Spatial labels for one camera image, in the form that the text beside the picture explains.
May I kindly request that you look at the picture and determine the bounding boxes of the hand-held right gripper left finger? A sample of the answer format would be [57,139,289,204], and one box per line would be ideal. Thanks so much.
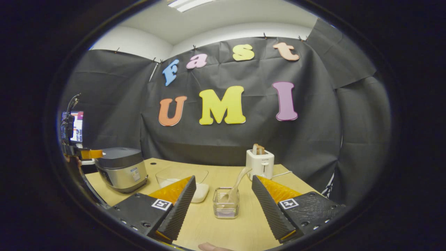
[106,175,197,244]

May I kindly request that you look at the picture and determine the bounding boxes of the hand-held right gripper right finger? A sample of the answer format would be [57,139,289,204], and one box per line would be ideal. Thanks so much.
[252,175,349,243]

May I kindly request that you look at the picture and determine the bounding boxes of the black silver rice cooker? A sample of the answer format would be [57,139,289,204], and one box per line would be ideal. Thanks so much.
[95,147,148,194]

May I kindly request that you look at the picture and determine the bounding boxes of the metal wire chopstick holder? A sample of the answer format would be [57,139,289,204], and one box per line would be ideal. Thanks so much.
[213,187,240,219]

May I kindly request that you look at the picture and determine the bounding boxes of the wooden spoon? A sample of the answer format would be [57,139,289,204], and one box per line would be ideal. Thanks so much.
[220,167,252,204]

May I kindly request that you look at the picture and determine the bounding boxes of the computer monitor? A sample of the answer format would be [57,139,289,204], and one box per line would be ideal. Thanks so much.
[61,111,84,143]

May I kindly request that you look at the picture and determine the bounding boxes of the clear plastic container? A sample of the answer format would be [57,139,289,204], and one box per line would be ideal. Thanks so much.
[155,167,209,204]

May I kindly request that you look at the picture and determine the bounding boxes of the white toaster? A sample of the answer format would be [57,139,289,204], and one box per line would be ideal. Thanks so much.
[246,149,275,181]

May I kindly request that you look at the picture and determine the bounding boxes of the black backdrop cloth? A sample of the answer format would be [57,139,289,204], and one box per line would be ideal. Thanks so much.
[57,19,392,210]

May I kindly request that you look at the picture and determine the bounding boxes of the ceiling light panel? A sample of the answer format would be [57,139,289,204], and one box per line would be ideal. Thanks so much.
[167,0,215,13]

